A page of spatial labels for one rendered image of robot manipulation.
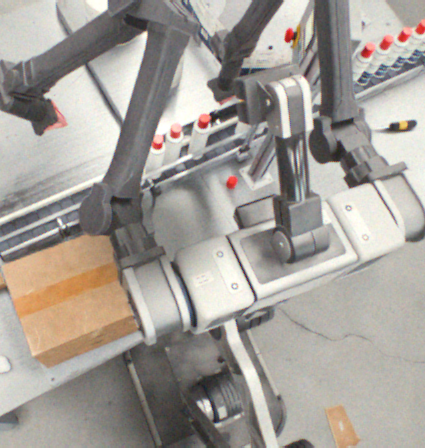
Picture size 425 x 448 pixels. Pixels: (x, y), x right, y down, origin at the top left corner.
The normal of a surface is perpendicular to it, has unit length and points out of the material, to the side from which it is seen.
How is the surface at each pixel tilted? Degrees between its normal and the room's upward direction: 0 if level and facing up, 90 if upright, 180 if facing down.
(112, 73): 0
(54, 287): 0
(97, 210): 51
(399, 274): 0
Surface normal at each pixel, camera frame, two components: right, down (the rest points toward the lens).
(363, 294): 0.07, -0.35
